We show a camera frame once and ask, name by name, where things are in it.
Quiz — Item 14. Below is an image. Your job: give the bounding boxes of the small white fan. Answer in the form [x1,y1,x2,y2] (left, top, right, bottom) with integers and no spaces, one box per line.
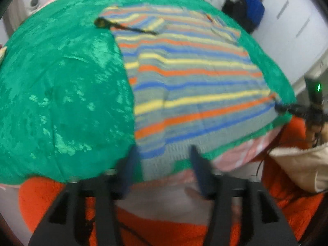
[29,0,40,12]

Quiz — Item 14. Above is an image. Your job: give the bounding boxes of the orange fleece trousers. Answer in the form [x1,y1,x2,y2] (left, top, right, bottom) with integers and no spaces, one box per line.
[18,117,323,245]

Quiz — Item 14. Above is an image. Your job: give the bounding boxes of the black jacket on chair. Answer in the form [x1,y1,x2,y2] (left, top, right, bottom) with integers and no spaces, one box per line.
[221,0,256,34]

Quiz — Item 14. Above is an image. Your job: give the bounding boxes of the blue garment on chair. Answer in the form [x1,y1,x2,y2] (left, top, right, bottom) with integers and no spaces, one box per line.
[245,0,265,28]

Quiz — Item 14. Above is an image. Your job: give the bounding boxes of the right hand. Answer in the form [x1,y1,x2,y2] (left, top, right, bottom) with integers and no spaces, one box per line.
[305,122,328,148]

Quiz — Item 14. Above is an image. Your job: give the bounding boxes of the striped knit sweater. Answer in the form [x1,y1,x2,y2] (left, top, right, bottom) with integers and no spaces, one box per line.
[95,5,277,181]

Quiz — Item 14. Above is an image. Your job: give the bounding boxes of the green satin bedspread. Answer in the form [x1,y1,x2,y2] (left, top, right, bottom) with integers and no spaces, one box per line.
[0,0,298,185]

